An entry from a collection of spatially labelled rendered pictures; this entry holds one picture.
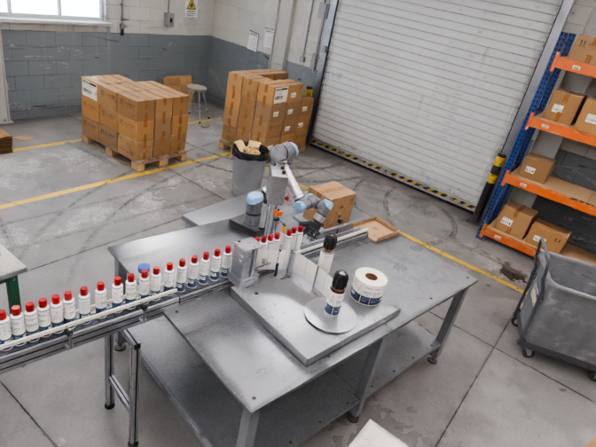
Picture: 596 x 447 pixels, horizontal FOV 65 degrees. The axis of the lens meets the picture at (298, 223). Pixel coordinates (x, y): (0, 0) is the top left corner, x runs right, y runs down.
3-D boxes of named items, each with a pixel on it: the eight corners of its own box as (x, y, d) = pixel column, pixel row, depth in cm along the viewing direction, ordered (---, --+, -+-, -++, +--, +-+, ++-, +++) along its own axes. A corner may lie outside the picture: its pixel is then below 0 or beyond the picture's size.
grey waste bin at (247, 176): (246, 205, 563) (253, 157, 535) (220, 192, 583) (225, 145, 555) (268, 197, 595) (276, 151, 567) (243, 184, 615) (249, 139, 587)
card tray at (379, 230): (376, 242, 365) (377, 238, 363) (351, 227, 380) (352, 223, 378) (398, 234, 384) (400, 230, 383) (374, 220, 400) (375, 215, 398)
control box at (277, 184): (267, 204, 285) (271, 176, 277) (265, 192, 300) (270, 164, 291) (283, 206, 287) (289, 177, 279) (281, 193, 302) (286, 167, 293)
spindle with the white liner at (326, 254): (322, 279, 297) (332, 239, 284) (312, 272, 303) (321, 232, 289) (331, 276, 303) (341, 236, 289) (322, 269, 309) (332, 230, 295)
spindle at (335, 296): (331, 321, 261) (342, 279, 248) (319, 311, 267) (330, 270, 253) (341, 316, 267) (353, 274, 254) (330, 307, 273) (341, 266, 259)
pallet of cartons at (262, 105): (260, 167, 678) (272, 87, 625) (216, 147, 715) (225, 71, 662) (305, 152, 771) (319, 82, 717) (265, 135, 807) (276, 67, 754)
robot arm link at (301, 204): (270, 143, 307) (306, 208, 304) (281, 141, 315) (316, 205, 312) (260, 152, 314) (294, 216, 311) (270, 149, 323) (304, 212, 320)
